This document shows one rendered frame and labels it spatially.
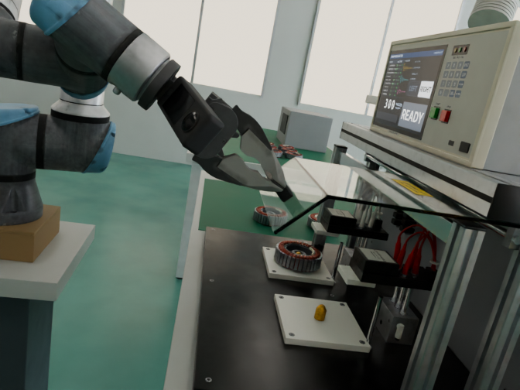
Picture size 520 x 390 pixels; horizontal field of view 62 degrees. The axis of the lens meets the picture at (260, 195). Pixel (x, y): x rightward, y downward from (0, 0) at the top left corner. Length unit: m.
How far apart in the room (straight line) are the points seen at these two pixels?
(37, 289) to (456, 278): 0.72
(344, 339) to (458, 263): 0.27
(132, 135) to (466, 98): 5.03
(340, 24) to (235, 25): 1.25
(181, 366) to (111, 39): 0.47
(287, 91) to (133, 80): 4.98
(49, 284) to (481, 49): 0.84
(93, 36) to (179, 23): 4.92
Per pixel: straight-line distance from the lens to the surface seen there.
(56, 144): 0.96
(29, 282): 0.93
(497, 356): 0.73
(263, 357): 0.72
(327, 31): 5.59
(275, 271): 0.98
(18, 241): 0.98
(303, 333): 0.78
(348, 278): 0.78
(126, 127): 5.57
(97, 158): 0.97
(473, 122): 0.72
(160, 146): 5.54
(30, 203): 1.01
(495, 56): 0.72
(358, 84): 5.68
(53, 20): 0.57
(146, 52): 0.54
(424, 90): 0.88
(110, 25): 0.55
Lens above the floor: 1.18
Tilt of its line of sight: 15 degrees down
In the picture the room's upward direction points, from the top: 11 degrees clockwise
